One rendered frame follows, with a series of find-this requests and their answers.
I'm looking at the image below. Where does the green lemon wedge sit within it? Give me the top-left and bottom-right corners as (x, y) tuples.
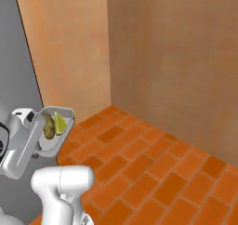
(53, 111), (67, 137)

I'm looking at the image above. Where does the brown potato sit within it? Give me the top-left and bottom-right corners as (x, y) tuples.
(41, 112), (57, 140)

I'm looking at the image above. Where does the grey vegetable container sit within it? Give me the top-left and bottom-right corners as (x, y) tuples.
(35, 106), (76, 159)

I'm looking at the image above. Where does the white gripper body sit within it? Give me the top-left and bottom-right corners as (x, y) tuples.
(0, 112), (46, 180)

